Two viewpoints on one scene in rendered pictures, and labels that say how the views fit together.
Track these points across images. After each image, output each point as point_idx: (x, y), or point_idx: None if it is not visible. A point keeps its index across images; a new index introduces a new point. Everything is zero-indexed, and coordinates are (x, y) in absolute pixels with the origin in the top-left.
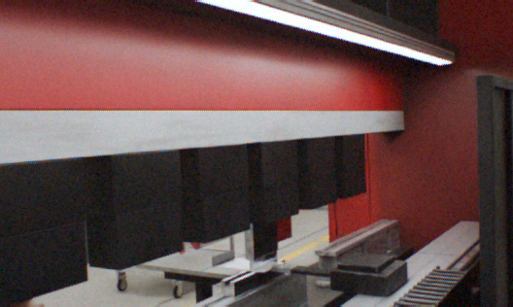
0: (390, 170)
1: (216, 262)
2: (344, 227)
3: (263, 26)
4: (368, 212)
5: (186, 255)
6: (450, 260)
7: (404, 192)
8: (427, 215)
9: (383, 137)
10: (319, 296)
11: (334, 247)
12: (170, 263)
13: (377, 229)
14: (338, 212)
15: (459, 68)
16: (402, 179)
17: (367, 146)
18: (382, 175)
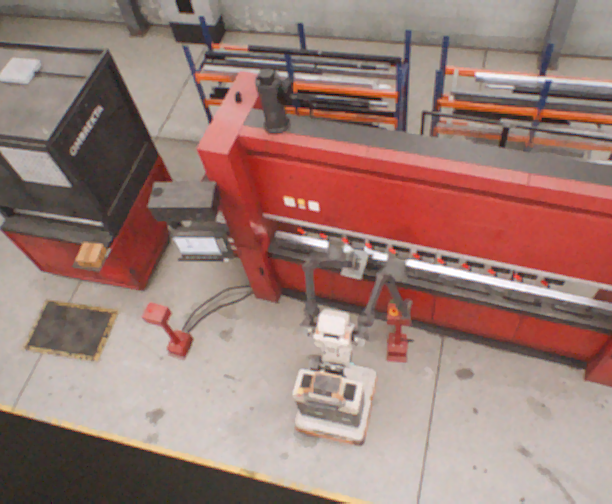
0: (267, 223)
1: (360, 259)
2: (264, 251)
3: None
4: (266, 240)
5: (351, 270)
6: None
7: (270, 224)
8: (274, 222)
9: (264, 218)
10: (337, 250)
11: (321, 243)
12: (360, 270)
13: (295, 235)
14: (262, 250)
15: None
16: (269, 221)
17: (262, 225)
18: (266, 227)
